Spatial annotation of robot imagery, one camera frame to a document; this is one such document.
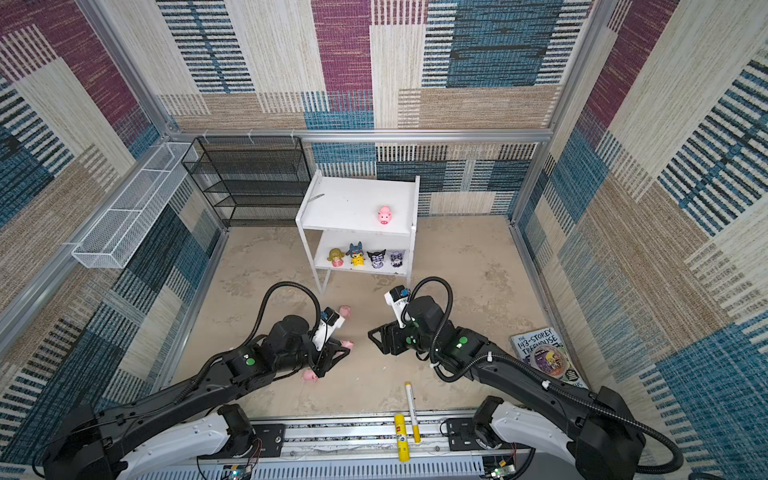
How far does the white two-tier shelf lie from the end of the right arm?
0.20 m

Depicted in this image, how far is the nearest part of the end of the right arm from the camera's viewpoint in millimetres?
667

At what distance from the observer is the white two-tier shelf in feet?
→ 2.46
